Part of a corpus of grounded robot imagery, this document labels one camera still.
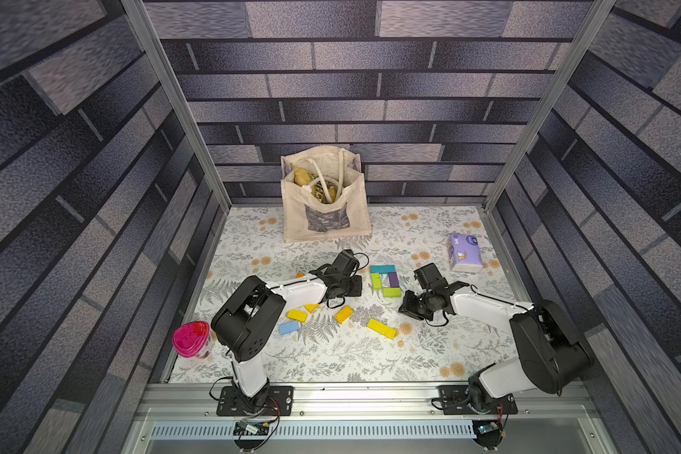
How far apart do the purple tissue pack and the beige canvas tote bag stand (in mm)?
322

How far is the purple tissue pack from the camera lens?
992mm

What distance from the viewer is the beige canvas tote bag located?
89 cm
